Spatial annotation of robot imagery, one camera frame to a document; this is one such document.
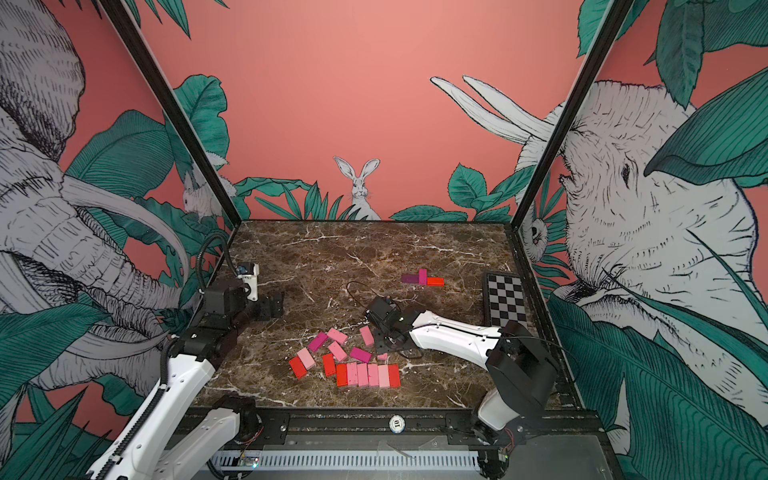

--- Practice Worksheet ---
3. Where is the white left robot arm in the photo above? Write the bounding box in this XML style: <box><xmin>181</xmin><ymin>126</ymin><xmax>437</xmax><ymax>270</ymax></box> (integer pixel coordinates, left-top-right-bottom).
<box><xmin>84</xmin><ymin>275</ymin><xmax>284</xmax><ymax>479</ymax></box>

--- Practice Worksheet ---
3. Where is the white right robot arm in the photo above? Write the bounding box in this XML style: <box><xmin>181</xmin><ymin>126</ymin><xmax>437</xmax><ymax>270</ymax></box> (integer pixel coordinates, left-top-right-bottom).
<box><xmin>365</xmin><ymin>297</ymin><xmax>559</xmax><ymax>445</ymax></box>

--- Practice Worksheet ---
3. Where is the pink row block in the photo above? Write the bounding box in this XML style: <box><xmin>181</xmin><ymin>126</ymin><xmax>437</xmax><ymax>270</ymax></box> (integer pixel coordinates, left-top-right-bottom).
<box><xmin>356</xmin><ymin>363</ymin><xmax>369</xmax><ymax>387</ymax></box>
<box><xmin>346</xmin><ymin>363</ymin><xmax>358</xmax><ymax>386</ymax></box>
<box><xmin>367</xmin><ymin>364</ymin><xmax>379</xmax><ymax>387</ymax></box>
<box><xmin>377</xmin><ymin>365</ymin><xmax>390</xmax><ymax>389</ymax></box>

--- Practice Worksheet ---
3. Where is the red row block right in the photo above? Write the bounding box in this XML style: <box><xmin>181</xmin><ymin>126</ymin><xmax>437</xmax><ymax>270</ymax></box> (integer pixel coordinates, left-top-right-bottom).
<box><xmin>387</xmin><ymin>364</ymin><xmax>401</xmax><ymax>388</ymax></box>

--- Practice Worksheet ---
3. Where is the red row block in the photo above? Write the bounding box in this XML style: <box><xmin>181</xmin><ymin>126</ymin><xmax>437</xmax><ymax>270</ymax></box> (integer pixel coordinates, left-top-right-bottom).
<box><xmin>335</xmin><ymin>364</ymin><xmax>349</xmax><ymax>387</ymax></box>
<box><xmin>387</xmin><ymin>364</ymin><xmax>401</xmax><ymax>388</ymax></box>

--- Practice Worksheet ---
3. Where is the pink block top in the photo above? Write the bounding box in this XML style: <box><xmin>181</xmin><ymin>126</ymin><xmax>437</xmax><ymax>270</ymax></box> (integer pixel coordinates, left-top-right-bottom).
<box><xmin>327</xmin><ymin>328</ymin><xmax>348</xmax><ymax>345</ymax></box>

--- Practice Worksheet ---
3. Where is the red row block left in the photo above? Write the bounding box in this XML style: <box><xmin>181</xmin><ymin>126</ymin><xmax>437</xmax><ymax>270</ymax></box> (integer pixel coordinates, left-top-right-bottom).
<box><xmin>335</xmin><ymin>364</ymin><xmax>349</xmax><ymax>387</ymax></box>

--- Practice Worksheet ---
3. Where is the checkerboard calibration plate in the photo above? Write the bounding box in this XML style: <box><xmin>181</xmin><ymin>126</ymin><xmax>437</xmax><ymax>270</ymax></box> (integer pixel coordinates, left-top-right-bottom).
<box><xmin>481</xmin><ymin>271</ymin><xmax>528</xmax><ymax>327</ymax></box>

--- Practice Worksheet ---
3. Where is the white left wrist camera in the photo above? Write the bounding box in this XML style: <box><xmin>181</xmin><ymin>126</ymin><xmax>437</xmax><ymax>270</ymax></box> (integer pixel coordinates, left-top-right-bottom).
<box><xmin>236</xmin><ymin>262</ymin><xmax>260</xmax><ymax>302</ymax></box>

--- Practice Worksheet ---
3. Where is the black corrugated cable hose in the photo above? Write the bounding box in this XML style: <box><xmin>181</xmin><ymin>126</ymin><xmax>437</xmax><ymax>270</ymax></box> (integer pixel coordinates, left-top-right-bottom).
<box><xmin>194</xmin><ymin>230</ymin><xmax>240</xmax><ymax>292</ymax></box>

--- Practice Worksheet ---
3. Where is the black front frame rail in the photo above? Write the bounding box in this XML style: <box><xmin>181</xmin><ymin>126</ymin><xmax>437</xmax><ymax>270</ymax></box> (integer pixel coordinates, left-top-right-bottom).
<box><xmin>250</xmin><ymin>407</ymin><xmax>605</xmax><ymax>448</ymax></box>

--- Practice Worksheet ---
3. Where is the white slotted cable duct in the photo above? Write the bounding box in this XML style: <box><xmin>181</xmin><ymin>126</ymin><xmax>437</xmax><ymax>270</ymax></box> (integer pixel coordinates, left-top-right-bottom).
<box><xmin>211</xmin><ymin>450</ymin><xmax>481</xmax><ymax>473</ymax></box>

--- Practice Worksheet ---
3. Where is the black left corner frame post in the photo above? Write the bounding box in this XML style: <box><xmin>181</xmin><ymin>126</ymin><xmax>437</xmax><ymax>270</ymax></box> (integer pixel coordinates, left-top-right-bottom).
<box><xmin>98</xmin><ymin>0</ymin><xmax>242</xmax><ymax>229</ymax></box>

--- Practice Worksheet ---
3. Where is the black corner frame post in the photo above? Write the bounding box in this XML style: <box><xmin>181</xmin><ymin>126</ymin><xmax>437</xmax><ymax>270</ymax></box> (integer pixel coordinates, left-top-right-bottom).
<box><xmin>98</xmin><ymin>0</ymin><xmax>242</xmax><ymax>229</ymax></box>
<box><xmin>511</xmin><ymin>0</ymin><xmax>633</xmax><ymax>231</ymax></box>

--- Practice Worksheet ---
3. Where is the black right corner frame post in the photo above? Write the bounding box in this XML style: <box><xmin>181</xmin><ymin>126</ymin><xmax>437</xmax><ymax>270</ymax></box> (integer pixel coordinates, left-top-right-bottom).
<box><xmin>511</xmin><ymin>0</ymin><xmax>633</xmax><ymax>231</ymax></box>

